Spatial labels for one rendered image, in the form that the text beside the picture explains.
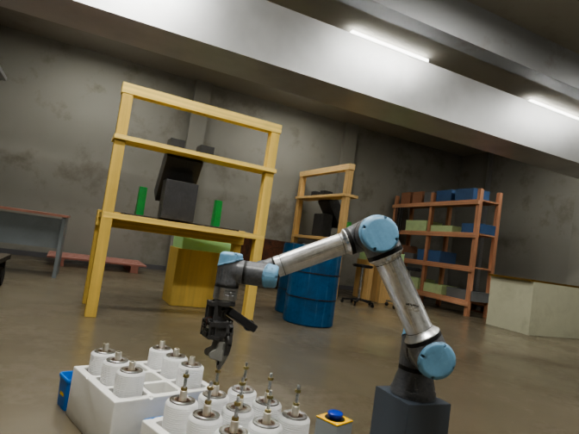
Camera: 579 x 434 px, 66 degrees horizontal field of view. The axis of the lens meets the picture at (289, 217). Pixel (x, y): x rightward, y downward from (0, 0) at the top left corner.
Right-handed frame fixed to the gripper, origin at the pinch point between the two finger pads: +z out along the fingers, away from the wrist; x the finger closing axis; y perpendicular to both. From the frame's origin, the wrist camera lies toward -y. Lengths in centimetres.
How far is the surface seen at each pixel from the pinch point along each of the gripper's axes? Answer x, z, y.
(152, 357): -51, 13, 7
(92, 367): -46, 14, 30
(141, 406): -18.6, 18.9, 17.5
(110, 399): -19.5, 16.8, 27.4
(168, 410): 5.0, 11.3, 16.4
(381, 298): -443, 27, -480
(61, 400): -61, 32, 37
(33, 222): -450, -25, 51
